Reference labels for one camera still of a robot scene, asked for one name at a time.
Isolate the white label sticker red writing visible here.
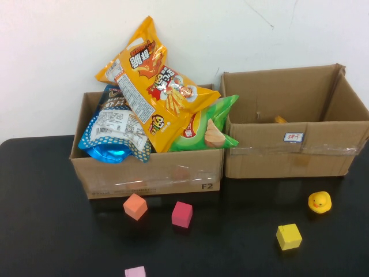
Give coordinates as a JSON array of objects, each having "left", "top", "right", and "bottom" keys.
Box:
[{"left": 283, "top": 132, "right": 306, "bottom": 143}]

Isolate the magenta foam cube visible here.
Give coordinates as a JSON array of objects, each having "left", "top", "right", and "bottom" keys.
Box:
[{"left": 171, "top": 201, "right": 193, "bottom": 229}]

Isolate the green Lay's chips bag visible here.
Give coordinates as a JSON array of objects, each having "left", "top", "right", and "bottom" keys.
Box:
[{"left": 168, "top": 94, "right": 240, "bottom": 153}]

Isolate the large orange fries snack bag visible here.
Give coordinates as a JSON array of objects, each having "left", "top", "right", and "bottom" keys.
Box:
[{"left": 94, "top": 16, "right": 222, "bottom": 154}]

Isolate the cardboard box with white label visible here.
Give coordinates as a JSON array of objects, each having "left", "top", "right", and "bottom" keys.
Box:
[{"left": 219, "top": 63, "right": 369, "bottom": 179}]

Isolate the blue shrimp chips bag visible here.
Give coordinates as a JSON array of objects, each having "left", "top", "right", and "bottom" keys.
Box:
[{"left": 78, "top": 84, "right": 152, "bottom": 164}]

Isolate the light pink foam cube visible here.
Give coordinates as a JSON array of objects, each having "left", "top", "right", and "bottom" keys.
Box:
[{"left": 124, "top": 266, "right": 146, "bottom": 277}]

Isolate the orange foam cube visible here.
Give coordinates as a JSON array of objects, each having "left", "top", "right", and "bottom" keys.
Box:
[{"left": 123, "top": 193, "right": 149, "bottom": 222}]

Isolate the yellow foam cube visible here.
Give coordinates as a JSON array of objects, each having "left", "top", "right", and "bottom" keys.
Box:
[{"left": 276, "top": 223, "right": 303, "bottom": 251}]

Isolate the cardboard box with F2 print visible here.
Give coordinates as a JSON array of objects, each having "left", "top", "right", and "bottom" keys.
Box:
[{"left": 69, "top": 83, "right": 225, "bottom": 200}]

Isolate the yellow rubber duck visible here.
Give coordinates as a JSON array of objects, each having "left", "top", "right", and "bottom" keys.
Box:
[{"left": 308, "top": 190, "right": 333, "bottom": 214}]

